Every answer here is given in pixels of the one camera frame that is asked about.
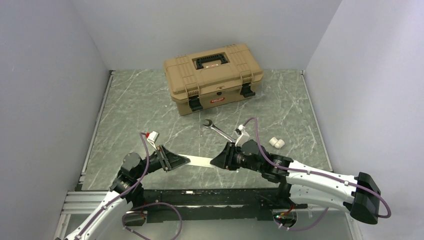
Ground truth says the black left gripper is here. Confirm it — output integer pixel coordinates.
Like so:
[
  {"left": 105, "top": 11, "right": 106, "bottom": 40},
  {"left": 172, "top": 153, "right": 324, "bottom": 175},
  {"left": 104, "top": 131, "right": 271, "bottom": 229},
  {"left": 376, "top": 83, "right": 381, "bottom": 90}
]
[{"left": 134, "top": 144, "right": 190, "bottom": 179}]

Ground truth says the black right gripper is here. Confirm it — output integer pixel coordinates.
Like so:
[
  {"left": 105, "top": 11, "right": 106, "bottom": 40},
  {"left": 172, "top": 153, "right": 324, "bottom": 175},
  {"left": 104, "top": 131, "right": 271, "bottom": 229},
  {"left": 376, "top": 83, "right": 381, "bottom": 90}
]
[{"left": 210, "top": 141, "right": 263, "bottom": 173}]

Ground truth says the white air conditioner remote control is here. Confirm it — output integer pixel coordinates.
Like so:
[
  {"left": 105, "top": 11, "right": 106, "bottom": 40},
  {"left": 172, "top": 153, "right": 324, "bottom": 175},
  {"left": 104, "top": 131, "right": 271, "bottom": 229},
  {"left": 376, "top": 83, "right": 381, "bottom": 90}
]
[{"left": 180, "top": 154, "right": 215, "bottom": 168}]

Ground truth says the white pipe elbow fitting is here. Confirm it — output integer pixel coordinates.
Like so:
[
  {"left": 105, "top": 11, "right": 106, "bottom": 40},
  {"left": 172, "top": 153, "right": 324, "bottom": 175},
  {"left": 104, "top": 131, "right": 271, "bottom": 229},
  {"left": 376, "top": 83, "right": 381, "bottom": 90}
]
[{"left": 268, "top": 137, "right": 285, "bottom": 149}]

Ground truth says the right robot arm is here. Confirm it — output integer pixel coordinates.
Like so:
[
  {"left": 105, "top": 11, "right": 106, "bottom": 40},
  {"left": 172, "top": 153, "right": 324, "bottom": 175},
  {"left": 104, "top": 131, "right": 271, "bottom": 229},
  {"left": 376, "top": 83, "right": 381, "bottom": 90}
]
[{"left": 210, "top": 140, "right": 381, "bottom": 225}]

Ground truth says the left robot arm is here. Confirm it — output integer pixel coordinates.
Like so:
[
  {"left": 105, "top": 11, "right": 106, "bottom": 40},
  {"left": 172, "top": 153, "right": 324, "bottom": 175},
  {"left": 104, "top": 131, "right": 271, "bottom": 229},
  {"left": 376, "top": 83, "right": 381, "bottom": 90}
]
[{"left": 62, "top": 145, "right": 191, "bottom": 240}]

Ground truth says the silver combination wrench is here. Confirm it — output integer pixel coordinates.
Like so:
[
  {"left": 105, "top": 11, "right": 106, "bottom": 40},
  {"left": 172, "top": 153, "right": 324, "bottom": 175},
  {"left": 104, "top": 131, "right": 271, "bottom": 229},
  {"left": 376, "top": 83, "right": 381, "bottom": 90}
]
[{"left": 203, "top": 119, "right": 236, "bottom": 143}]

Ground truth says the tan plastic toolbox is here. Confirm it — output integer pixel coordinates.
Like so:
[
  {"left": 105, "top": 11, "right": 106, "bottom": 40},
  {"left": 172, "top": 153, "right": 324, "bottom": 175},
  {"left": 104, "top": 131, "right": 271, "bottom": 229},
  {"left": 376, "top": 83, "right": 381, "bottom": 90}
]
[{"left": 163, "top": 43, "right": 264, "bottom": 116}]

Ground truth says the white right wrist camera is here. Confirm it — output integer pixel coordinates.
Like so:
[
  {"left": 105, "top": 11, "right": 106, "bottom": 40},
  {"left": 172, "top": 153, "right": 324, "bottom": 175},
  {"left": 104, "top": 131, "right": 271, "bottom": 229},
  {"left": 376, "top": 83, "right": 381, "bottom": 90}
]
[{"left": 234, "top": 124, "right": 250, "bottom": 147}]

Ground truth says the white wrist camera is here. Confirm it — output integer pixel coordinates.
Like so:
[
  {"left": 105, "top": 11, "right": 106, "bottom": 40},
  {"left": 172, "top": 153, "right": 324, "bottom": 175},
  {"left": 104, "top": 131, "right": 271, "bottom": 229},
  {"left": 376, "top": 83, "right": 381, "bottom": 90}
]
[
  {"left": 234, "top": 124, "right": 250, "bottom": 147},
  {"left": 144, "top": 131, "right": 160, "bottom": 150}
]

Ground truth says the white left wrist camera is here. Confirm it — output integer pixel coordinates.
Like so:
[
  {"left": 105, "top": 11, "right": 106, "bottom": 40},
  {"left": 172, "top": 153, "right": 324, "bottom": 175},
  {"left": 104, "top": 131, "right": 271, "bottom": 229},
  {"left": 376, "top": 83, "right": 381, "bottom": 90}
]
[{"left": 144, "top": 131, "right": 160, "bottom": 150}]

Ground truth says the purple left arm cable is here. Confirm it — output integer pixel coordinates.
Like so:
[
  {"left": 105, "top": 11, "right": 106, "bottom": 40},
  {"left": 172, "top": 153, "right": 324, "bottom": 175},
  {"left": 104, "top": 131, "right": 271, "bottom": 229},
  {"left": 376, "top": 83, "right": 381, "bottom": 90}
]
[{"left": 74, "top": 131, "right": 183, "bottom": 240}]

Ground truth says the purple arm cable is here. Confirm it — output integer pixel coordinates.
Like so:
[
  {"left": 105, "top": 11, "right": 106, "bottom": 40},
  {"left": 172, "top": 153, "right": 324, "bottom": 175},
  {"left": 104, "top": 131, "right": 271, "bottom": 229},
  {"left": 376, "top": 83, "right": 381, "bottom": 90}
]
[
  {"left": 74, "top": 131, "right": 183, "bottom": 240},
  {"left": 239, "top": 117, "right": 392, "bottom": 232}
]

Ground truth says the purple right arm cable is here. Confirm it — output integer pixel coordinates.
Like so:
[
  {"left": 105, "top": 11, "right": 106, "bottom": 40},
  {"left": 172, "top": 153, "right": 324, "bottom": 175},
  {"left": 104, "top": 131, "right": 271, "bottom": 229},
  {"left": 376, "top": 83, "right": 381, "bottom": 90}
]
[{"left": 239, "top": 117, "right": 392, "bottom": 232}]

